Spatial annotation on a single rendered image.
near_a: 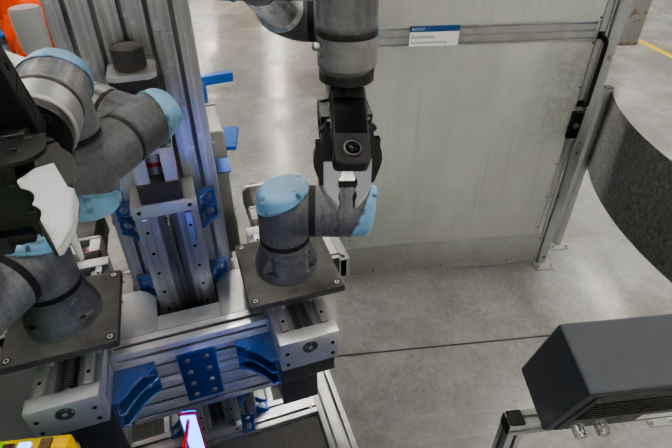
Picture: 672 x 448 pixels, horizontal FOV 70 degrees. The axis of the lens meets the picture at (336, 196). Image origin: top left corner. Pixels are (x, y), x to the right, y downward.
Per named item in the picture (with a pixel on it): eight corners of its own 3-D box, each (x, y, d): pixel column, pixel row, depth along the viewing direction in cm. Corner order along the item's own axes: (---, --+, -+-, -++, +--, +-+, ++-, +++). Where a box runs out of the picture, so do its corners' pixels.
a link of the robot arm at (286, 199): (262, 216, 117) (256, 169, 109) (317, 217, 117) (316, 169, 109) (255, 249, 107) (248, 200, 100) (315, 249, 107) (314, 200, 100)
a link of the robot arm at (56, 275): (93, 267, 103) (74, 216, 95) (46, 314, 92) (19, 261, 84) (47, 256, 105) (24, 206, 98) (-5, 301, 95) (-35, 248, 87)
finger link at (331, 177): (335, 191, 77) (340, 140, 71) (339, 214, 72) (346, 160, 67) (315, 191, 76) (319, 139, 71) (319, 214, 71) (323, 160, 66)
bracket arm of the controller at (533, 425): (506, 436, 84) (510, 427, 82) (499, 420, 86) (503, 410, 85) (634, 421, 86) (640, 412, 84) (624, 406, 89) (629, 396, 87)
